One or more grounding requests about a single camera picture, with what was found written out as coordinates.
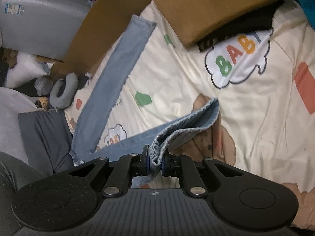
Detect brown cardboard wall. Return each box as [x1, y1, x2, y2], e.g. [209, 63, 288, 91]
[145, 0, 289, 49]

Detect white quilt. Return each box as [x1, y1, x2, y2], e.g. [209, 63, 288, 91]
[0, 86, 40, 168]

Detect white stuffed pillow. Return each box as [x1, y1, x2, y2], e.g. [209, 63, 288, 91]
[5, 52, 51, 89]

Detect black cloth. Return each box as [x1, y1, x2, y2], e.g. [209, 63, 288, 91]
[74, 75, 89, 90]

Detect dark grey quilt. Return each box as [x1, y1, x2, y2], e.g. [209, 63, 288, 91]
[18, 109, 74, 175]

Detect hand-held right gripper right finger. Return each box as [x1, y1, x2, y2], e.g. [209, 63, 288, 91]
[161, 152, 244, 197]

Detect small brown plush bear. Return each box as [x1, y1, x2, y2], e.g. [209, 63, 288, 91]
[34, 96, 50, 109]

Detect grey neck pillow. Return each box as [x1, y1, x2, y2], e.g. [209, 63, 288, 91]
[49, 72, 79, 113]

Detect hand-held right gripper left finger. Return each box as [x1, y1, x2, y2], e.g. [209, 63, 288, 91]
[64, 145, 150, 197]

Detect teal cloth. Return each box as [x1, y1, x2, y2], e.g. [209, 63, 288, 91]
[282, 0, 315, 31]

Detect grey plush toy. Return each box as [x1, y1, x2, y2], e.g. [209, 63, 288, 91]
[34, 76, 53, 96]

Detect cream printed bedsheet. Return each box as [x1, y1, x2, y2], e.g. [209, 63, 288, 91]
[64, 0, 315, 229]

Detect light blue denim jeans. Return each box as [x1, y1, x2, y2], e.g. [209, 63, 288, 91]
[69, 14, 220, 188]

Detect grey cloth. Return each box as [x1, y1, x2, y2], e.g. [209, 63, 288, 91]
[0, 151, 53, 236]

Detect black garment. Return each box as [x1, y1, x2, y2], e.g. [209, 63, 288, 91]
[197, 0, 286, 53]

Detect grey wrapped parcel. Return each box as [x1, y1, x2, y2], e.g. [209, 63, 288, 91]
[0, 0, 96, 61]

